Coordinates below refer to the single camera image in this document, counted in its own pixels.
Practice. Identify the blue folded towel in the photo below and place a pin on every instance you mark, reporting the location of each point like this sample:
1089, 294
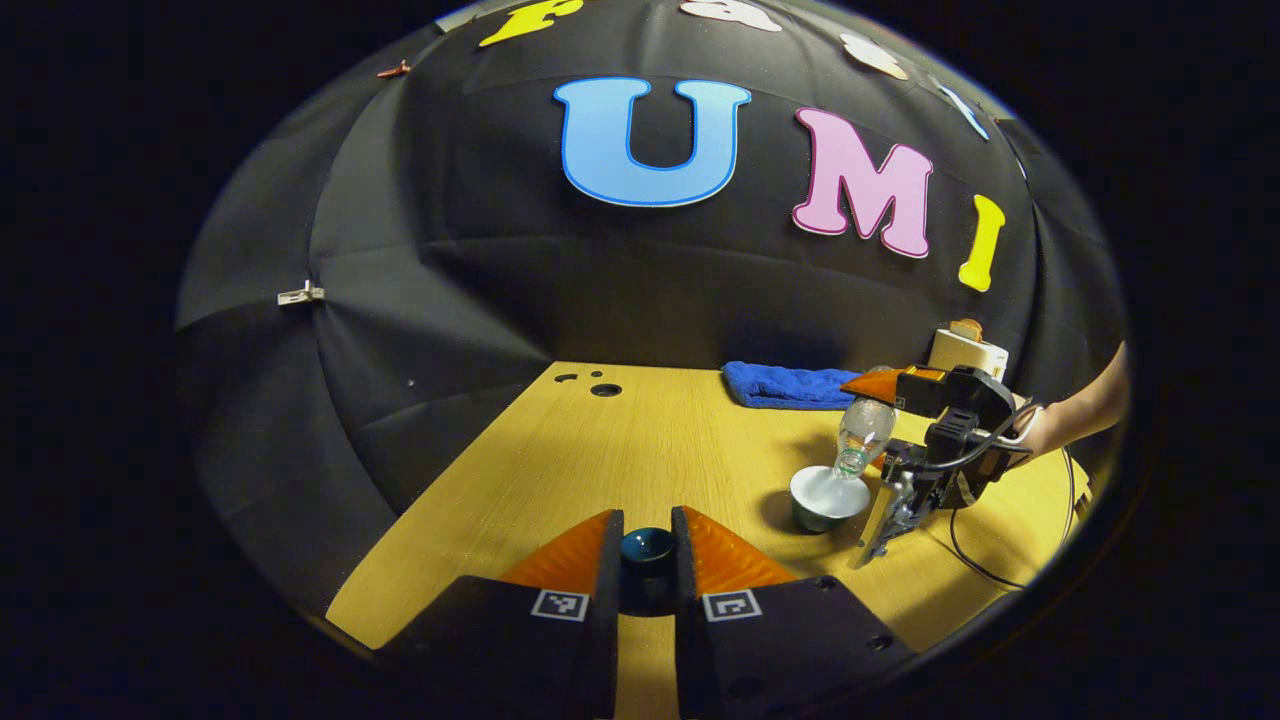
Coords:
790, 385

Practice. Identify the clear plastic water bottle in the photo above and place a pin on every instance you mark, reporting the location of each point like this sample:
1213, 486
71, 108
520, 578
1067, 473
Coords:
865, 425

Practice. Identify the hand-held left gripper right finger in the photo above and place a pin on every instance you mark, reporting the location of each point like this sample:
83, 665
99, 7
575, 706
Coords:
685, 620

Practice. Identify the white metal clip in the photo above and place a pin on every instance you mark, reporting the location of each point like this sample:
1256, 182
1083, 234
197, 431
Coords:
300, 294

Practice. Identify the toast slice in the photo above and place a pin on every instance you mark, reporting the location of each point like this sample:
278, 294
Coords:
966, 328

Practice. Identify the red clip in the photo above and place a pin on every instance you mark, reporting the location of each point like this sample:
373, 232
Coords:
393, 70

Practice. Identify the teal teacup lid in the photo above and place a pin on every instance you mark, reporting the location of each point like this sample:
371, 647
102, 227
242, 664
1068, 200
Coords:
645, 548

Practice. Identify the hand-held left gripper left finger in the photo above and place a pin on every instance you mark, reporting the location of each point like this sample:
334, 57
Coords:
605, 620

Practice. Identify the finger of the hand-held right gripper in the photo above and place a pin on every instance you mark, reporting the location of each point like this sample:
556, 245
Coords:
895, 387
885, 520

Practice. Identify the white toaster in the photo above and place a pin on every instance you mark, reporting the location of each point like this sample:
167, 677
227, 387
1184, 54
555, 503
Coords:
960, 353

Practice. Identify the black backdrop cloth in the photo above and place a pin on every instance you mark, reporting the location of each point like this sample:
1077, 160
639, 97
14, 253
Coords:
520, 290

